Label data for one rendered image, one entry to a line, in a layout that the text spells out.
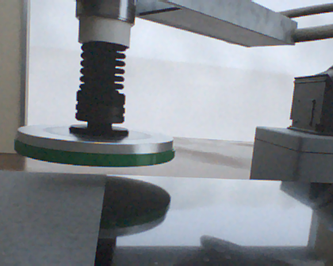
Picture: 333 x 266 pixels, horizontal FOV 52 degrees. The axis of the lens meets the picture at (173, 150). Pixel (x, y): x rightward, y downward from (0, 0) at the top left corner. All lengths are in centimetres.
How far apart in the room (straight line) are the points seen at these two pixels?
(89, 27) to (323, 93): 110
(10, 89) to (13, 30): 79
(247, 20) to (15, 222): 50
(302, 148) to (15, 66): 447
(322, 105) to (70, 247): 126
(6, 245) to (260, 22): 57
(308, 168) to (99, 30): 104
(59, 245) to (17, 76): 502
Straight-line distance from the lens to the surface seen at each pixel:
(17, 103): 526
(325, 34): 81
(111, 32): 47
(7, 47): 531
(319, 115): 144
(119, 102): 47
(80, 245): 27
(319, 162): 137
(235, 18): 62
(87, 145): 39
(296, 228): 35
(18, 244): 28
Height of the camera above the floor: 93
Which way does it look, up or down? 8 degrees down
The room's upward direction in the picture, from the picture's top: 5 degrees clockwise
